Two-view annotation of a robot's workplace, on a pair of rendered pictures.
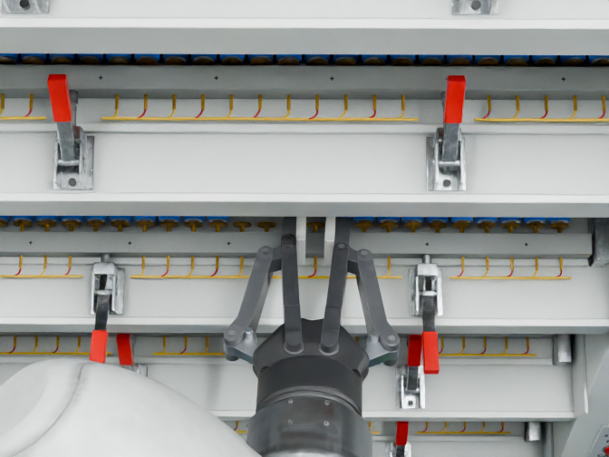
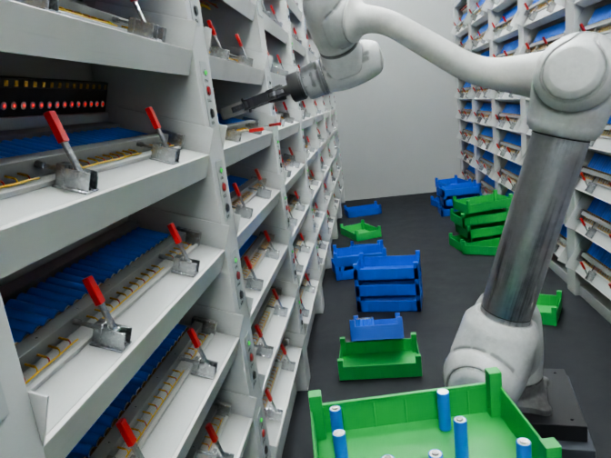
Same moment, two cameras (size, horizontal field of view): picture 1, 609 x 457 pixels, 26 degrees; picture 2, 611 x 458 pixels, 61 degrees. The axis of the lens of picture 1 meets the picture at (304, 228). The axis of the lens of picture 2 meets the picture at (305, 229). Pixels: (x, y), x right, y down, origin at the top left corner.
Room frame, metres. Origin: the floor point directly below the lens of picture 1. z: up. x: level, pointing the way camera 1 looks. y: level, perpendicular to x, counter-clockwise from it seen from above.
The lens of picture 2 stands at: (0.22, 1.41, 0.99)
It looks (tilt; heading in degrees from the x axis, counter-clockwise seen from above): 13 degrees down; 278
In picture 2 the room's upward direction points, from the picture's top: 7 degrees counter-clockwise
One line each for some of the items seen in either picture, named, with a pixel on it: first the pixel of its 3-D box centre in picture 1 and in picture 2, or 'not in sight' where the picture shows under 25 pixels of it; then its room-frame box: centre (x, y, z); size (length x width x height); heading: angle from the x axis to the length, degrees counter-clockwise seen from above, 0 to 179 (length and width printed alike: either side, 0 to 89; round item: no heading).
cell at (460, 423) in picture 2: not in sight; (461, 438); (0.12, 0.75, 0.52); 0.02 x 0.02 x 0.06
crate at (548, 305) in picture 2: not in sight; (521, 303); (-0.38, -0.81, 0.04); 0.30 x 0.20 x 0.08; 155
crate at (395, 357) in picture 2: not in sight; (378, 355); (0.25, -0.42, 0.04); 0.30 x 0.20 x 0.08; 0
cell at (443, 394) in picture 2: not in sight; (444, 410); (0.14, 0.68, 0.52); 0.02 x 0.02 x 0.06
